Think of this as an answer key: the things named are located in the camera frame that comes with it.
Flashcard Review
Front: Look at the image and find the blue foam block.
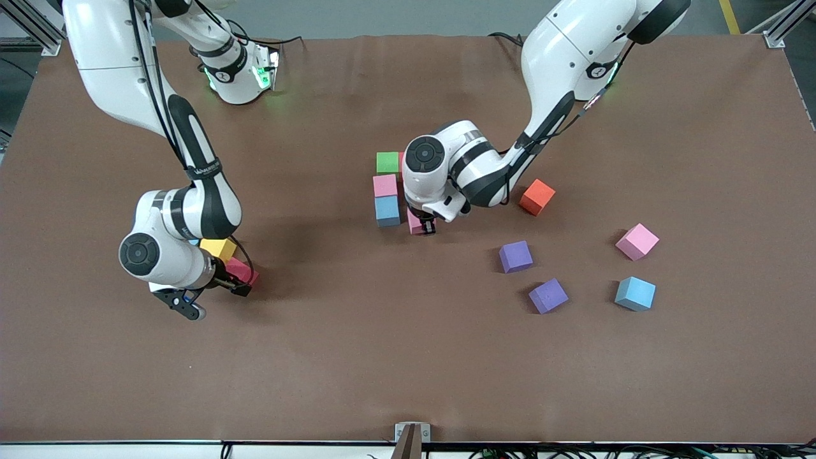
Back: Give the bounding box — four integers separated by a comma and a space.
375, 196, 402, 228
615, 276, 657, 312

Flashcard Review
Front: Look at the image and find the yellow foam block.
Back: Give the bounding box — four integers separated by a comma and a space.
200, 238, 237, 263

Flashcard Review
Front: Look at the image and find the purple foam block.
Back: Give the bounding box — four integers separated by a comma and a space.
528, 278, 569, 315
499, 240, 534, 274

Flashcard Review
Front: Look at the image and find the orange foam block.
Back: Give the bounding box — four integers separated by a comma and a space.
518, 178, 557, 217

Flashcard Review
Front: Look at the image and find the brown table mat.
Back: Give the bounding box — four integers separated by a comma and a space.
0, 33, 816, 445

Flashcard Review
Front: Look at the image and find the green lit base connector box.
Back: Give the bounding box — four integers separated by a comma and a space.
251, 43, 282, 90

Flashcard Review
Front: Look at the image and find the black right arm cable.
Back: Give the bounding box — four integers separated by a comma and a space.
127, 0, 255, 276

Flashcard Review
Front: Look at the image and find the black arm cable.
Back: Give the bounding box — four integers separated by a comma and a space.
500, 38, 638, 157
127, 0, 255, 276

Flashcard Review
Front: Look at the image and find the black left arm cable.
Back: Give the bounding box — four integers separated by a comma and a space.
500, 38, 638, 157

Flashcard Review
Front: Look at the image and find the metal table edge bracket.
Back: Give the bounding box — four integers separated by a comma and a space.
393, 421, 432, 459

